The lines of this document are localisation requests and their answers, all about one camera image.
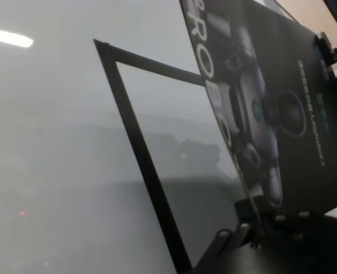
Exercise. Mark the short black tape strip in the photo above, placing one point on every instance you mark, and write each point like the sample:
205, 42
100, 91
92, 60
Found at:
143, 157

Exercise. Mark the long black tape strip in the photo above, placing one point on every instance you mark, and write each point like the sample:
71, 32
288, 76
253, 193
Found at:
157, 66

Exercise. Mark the black robot poster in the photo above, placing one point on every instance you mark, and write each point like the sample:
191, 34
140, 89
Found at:
294, 100

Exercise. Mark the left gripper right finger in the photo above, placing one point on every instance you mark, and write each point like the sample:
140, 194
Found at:
267, 217

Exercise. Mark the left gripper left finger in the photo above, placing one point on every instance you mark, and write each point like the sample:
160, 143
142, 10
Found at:
245, 209

